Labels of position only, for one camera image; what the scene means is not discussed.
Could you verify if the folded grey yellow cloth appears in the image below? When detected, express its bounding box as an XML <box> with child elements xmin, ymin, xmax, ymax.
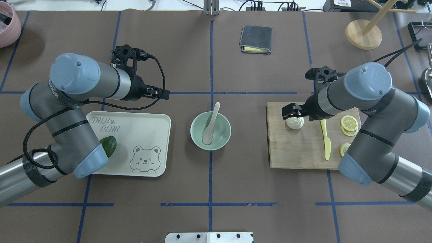
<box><xmin>239</xmin><ymin>25</ymin><xmax>273</xmax><ymax>54</ymax></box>

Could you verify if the wooden cutting board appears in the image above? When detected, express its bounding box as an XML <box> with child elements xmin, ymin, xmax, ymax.
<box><xmin>266</xmin><ymin>102</ymin><xmax>361</xmax><ymax>170</ymax></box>

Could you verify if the green avocado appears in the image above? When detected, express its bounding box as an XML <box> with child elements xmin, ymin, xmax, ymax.
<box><xmin>99</xmin><ymin>136</ymin><xmax>117</xmax><ymax>158</ymax></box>

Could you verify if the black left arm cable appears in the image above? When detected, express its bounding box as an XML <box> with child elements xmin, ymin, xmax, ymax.
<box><xmin>22</xmin><ymin>53</ymin><xmax>166</xmax><ymax>170</ymax></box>

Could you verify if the metal scoop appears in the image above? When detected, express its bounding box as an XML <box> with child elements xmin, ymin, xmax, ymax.
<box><xmin>422</xmin><ymin>44</ymin><xmax>432</xmax><ymax>98</ymax></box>

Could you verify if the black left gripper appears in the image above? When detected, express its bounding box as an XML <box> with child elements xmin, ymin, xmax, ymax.
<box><xmin>128</xmin><ymin>75</ymin><xmax>170</xmax><ymax>101</ymax></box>

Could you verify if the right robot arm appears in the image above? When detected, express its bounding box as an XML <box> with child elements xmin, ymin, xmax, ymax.
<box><xmin>282</xmin><ymin>62</ymin><xmax>432</xmax><ymax>211</ymax></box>

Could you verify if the lower stacked lemon slice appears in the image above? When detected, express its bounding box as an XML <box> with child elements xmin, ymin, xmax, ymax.
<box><xmin>341</xmin><ymin>127</ymin><xmax>358</xmax><ymax>137</ymax></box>

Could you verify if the single lemon slice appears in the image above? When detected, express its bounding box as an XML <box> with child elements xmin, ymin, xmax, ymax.
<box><xmin>339</xmin><ymin>143</ymin><xmax>351</xmax><ymax>157</ymax></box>

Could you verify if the white steamed bun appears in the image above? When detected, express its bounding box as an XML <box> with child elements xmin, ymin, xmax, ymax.
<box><xmin>286</xmin><ymin>117</ymin><xmax>304</xmax><ymax>130</ymax></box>

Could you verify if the yellow plastic knife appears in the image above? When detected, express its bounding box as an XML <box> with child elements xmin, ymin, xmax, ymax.
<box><xmin>320</xmin><ymin>119</ymin><xmax>332</xmax><ymax>161</ymax></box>

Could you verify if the wooden mug tree stand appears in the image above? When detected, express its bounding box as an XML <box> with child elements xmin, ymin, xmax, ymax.
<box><xmin>345</xmin><ymin>0</ymin><xmax>417</xmax><ymax>50</ymax></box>

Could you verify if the black tray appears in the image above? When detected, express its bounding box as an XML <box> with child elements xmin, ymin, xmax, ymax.
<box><xmin>407</xmin><ymin>22</ymin><xmax>432</xmax><ymax>50</ymax></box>

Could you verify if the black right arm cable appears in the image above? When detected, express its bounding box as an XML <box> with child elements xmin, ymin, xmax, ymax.
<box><xmin>371</xmin><ymin>38</ymin><xmax>424</xmax><ymax>68</ymax></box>

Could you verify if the pink bowl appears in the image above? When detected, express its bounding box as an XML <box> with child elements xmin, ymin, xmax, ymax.
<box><xmin>0</xmin><ymin>1</ymin><xmax>22</xmax><ymax>48</ymax></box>

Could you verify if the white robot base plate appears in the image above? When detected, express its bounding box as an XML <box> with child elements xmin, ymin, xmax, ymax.
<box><xmin>165</xmin><ymin>231</ymin><xmax>254</xmax><ymax>243</ymax></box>

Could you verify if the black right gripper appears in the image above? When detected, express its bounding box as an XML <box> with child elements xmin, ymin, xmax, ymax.
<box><xmin>282</xmin><ymin>95</ymin><xmax>326</xmax><ymax>121</ymax></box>

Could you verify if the upper top lemon slice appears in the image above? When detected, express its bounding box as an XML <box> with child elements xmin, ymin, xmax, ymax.
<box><xmin>341</xmin><ymin>115</ymin><xmax>358</xmax><ymax>131</ymax></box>

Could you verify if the white ceramic soup spoon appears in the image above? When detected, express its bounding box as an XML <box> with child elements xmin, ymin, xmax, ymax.
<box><xmin>202</xmin><ymin>102</ymin><xmax>221</xmax><ymax>145</ymax></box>

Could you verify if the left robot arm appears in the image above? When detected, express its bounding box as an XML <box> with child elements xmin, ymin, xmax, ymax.
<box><xmin>1</xmin><ymin>49</ymin><xmax>169</xmax><ymax>206</ymax></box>

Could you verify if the cream bear serving tray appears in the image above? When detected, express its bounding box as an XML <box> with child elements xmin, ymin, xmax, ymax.
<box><xmin>86</xmin><ymin>111</ymin><xmax>171</xmax><ymax>177</ymax></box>

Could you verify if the light green bowl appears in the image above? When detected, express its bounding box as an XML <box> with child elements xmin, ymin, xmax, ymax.
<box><xmin>190</xmin><ymin>112</ymin><xmax>232</xmax><ymax>151</ymax></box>

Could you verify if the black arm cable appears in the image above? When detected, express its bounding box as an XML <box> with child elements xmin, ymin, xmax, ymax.
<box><xmin>371</xmin><ymin>38</ymin><xmax>424</xmax><ymax>68</ymax></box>
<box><xmin>22</xmin><ymin>53</ymin><xmax>166</xmax><ymax>170</ymax></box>

